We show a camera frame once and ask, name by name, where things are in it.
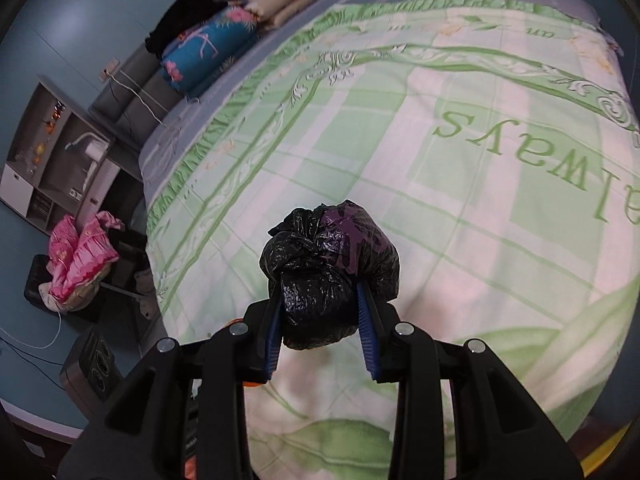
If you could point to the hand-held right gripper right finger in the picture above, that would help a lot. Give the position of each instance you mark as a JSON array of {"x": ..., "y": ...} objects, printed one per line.
[{"x": 367, "y": 340}]

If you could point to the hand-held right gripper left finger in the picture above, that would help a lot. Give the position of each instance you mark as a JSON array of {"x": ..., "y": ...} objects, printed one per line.
[{"x": 272, "y": 340}]

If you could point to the orange peel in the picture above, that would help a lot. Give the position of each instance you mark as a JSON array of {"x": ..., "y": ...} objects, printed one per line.
[{"x": 235, "y": 321}]

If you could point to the small black plastic bag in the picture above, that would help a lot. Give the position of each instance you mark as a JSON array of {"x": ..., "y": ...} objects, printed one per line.
[{"x": 325, "y": 270}]

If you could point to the black trash can yellow rim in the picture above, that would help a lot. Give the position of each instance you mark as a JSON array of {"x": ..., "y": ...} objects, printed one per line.
[{"x": 612, "y": 452}]

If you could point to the green printed bedsheet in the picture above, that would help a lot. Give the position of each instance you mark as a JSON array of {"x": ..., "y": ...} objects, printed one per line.
[{"x": 450, "y": 210}]

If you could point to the black box appliance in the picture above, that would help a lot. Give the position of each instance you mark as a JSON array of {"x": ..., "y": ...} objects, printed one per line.
[{"x": 95, "y": 375}]

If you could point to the pink clothing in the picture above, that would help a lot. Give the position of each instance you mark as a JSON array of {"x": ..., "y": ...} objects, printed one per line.
[{"x": 80, "y": 250}]

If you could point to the black chair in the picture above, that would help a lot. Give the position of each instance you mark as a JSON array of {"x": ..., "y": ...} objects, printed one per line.
[{"x": 37, "y": 280}]

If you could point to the white desk lamp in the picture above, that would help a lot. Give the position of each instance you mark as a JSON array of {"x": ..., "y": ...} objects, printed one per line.
[{"x": 95, "y": 152}]

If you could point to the grey padded headboard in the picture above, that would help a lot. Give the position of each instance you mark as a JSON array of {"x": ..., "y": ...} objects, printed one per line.
[{"x": 125, "y": 105}]

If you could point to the white shelf desk unit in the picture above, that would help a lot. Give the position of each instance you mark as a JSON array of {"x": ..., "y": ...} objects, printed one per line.
[{"x": 20, "y": 180}]

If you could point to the orange shelf ornament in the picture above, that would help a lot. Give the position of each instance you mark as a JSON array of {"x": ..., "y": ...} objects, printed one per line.
[{"x": 40, "y": 150}]

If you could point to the blue floral pillow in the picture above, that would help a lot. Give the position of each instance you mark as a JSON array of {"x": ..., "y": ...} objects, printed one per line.
[{"x": 210, "y": 45}]

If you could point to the shiny red shelf ornament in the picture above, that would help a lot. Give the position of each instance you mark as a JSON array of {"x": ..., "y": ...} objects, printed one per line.
[{"x": 57, "y": 111}]

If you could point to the black clothing pile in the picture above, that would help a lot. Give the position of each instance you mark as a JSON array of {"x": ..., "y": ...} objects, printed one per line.
[{"x": 185, "y": 15}]

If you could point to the wall power outlet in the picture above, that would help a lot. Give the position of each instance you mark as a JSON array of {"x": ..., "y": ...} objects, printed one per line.
[{"x": 109, "y": 69}]

